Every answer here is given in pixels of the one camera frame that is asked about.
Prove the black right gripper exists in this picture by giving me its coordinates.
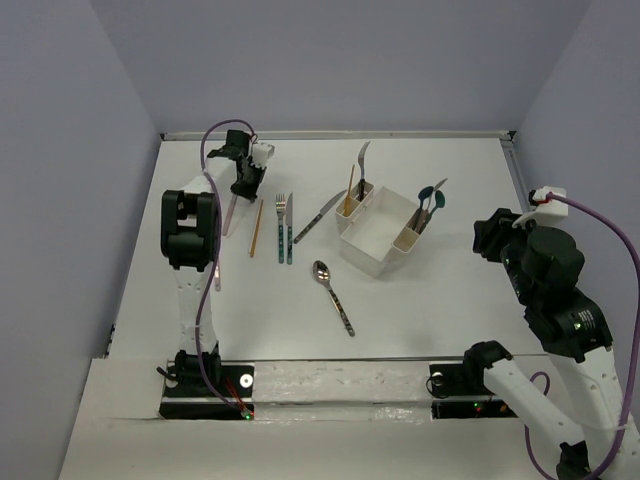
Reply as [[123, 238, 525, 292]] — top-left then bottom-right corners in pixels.
[[472, 205, 548, 304]]

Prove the pink-handled fork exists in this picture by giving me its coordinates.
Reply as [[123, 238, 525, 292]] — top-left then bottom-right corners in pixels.
[[222, 194, 238, 237]]

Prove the teal plastic spoon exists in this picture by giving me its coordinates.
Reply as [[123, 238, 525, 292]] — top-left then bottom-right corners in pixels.
[[410, 186, 434, 231], [420, 190, 446, 233]]

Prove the pink-handled spoon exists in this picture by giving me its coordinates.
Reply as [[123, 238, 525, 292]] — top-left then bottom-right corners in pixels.
[[418, 178, 447, 234]]

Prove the orange chopstick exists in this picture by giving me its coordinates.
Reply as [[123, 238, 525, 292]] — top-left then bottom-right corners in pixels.
[[342, 164, 355, 217], [249, 198, 264, 258]]

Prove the black-handled fork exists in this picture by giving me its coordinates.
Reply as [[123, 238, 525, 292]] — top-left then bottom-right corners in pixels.
[[357, 140, 371, 202]]

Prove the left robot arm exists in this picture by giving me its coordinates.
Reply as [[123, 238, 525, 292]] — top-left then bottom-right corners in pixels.
[[159, 123, 274, 402]]

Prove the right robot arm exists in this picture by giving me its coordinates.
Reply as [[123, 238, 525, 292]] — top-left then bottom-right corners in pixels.
[[460, 208, 639, 479]]

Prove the white utensil caddy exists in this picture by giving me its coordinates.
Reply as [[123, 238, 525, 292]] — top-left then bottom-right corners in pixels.
[[334, 184, 421, 278]]

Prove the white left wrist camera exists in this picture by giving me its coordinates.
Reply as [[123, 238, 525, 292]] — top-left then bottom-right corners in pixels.
[[250, 142, 275, 170]]

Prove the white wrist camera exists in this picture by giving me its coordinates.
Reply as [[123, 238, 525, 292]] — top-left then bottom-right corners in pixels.
[[513, 186, 569, 228], [250, 142, 275, 170]]

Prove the teal-handled fork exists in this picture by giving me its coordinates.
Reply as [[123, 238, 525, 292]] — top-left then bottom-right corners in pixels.
[[275, 193, 286, 264]]

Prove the teal-handled knife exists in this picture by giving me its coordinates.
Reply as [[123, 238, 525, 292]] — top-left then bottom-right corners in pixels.
[[285, 192, 293, 265]]

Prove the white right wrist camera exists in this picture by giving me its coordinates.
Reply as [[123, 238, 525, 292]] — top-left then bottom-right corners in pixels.
[[513, 186, 569, 228]]

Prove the black-handled knife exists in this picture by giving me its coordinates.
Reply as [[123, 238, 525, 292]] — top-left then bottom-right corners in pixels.
[[293, 189, 346, 244]]

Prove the pink-handled knife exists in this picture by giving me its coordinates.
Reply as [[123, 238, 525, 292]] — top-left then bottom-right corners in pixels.
[[213, 260, 221, 292]]

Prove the black-handled spoon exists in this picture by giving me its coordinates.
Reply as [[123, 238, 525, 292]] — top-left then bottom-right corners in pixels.
[[312, 260, 356, 337]]

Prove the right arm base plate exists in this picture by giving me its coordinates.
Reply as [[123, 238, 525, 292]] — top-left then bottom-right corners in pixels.
[[425, 363, 517, 420]]

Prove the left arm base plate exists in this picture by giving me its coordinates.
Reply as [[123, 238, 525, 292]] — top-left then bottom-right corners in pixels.
[[158, 362, 255, 421]]

